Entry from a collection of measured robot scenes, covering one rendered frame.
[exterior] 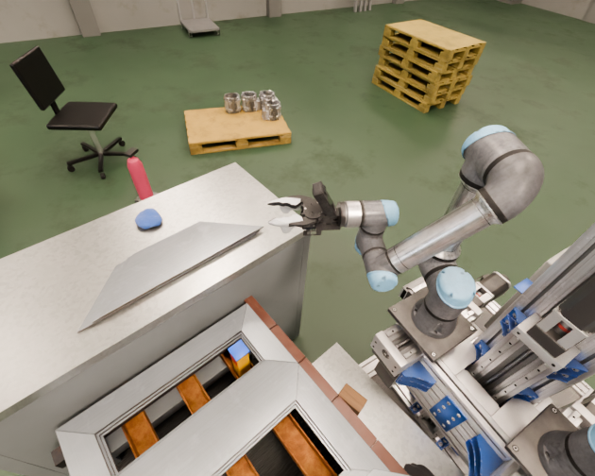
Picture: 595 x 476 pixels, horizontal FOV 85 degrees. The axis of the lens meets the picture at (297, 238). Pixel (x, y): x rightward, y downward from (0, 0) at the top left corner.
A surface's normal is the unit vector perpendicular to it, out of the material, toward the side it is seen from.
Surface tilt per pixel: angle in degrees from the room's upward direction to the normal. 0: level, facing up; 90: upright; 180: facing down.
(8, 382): 0
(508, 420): 0
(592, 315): 90
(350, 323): 0
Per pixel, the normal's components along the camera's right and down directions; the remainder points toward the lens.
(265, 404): 0.05, -0.67
